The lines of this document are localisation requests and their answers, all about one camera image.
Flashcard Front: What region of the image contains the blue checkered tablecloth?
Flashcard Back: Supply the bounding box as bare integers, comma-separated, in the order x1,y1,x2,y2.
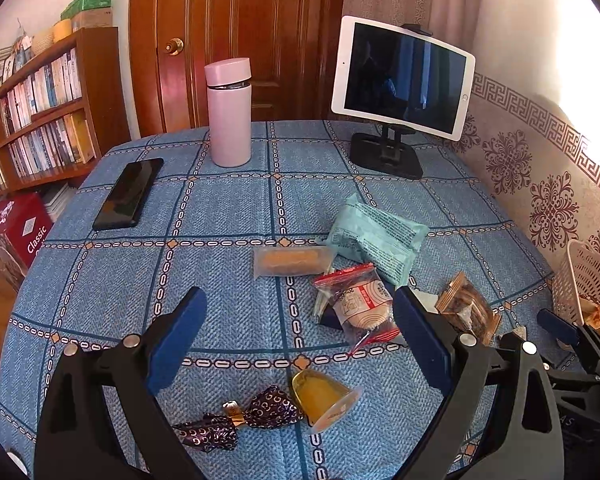
0,120,563,480

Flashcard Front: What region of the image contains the white plastic basket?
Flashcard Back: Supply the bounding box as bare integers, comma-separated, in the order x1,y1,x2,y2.
551,239,600,351

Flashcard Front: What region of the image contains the green cardboard box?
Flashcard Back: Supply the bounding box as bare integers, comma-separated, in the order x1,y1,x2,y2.
60,0,119,22

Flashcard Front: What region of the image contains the pile of loose books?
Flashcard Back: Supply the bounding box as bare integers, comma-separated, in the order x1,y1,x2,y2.
0,30,37,103

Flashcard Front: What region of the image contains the black tablet stand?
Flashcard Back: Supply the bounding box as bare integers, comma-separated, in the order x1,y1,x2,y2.
349,23,434,181

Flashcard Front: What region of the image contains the short row of books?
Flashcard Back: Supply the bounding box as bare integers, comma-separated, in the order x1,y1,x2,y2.
7,112,96,177

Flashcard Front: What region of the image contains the plain brown cardboard box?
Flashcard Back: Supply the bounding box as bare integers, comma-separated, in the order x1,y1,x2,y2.
70,8,116,31

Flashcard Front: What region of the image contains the red box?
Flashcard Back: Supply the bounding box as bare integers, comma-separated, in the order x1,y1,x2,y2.
0,192,54,272

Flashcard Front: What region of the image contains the white tablet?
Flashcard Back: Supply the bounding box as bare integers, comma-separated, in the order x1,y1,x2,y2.
330,15,476,142

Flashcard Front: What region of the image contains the mint green packet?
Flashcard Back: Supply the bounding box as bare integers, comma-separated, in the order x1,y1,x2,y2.
326,195,430,287

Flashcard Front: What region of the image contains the wooden bookshelf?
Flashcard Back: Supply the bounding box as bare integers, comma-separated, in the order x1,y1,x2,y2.
0,26,131,202

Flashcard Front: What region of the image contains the black smartphone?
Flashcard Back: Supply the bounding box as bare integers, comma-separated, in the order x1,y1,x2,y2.
92,158,165,232

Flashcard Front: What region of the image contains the brown snack packet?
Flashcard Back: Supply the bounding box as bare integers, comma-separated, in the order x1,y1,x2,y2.
437,271,503,347

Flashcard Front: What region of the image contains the pink thermos bottle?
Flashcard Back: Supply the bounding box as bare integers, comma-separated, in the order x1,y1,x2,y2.
203,58,253,168

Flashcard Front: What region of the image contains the golden snack packet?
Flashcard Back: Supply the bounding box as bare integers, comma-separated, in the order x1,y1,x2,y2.
582,296,600,332

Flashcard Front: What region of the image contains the purple patterned candy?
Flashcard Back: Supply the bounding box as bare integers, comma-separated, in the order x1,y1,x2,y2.
172,385,304,454

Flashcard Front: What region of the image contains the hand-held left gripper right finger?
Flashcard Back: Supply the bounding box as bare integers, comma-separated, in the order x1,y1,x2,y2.
392,286,566,480

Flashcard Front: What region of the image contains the long row of books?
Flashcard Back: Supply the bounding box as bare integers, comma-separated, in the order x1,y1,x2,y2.
0,49,83,133

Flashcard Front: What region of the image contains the yellow jelly cup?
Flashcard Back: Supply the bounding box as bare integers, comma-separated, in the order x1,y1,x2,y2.
291,367,364,434

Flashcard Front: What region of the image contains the red trimmed clear snack packet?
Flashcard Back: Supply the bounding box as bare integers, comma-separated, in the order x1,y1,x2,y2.
312,263,404,354

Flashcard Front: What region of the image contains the brown wooden door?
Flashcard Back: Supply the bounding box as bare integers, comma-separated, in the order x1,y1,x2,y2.
129,0,350,138

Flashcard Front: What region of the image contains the clear wrapped biscuit bar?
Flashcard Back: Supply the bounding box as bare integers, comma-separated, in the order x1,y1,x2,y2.
253,245,331,280

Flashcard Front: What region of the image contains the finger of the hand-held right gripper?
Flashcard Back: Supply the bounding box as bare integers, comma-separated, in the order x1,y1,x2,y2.
537,308,600,376

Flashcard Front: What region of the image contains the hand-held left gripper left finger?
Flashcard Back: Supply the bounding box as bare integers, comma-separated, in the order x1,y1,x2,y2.
34,286,208,480

